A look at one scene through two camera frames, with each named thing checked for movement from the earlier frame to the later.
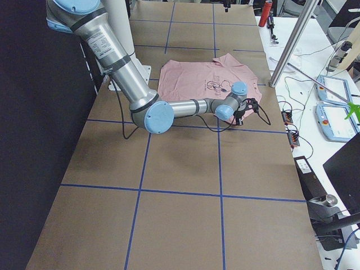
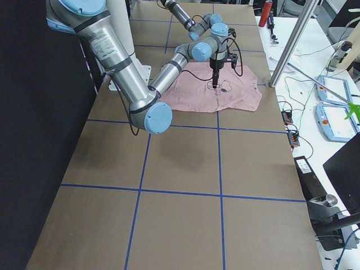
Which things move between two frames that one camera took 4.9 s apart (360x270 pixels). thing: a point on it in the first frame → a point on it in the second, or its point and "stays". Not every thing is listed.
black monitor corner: (343, 169) stays
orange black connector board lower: (293, 139) stays
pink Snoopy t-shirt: (206, 79) stays
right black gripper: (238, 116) → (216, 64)
